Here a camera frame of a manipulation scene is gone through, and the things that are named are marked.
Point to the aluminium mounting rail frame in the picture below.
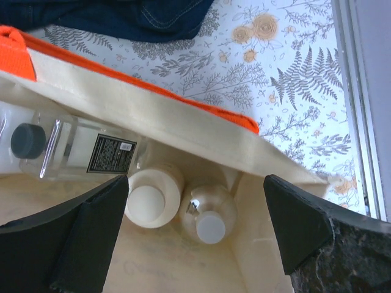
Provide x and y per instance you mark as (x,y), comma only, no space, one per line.
(357,98)

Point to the beige canvas bag orange handles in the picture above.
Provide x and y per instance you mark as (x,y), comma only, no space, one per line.
(201,139)

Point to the white rectangular lotion bottle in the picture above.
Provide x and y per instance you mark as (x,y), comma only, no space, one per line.
(11,117)

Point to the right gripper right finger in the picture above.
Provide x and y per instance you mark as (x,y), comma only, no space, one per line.
(325,247)

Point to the dark blue denim garment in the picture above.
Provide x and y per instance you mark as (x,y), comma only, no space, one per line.
(140,21)

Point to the clear square bottle grey cap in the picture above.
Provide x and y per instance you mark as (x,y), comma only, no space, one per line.
(59,146)

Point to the beige round bottle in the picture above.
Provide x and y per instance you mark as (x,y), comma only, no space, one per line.
(154,195)

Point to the floral patterned tablecloth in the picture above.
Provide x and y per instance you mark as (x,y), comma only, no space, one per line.
(274,61)

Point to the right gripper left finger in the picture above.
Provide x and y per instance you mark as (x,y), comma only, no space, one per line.
(66,248)

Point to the clear round bottle white cap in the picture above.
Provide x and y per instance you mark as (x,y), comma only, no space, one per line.
(208,212)

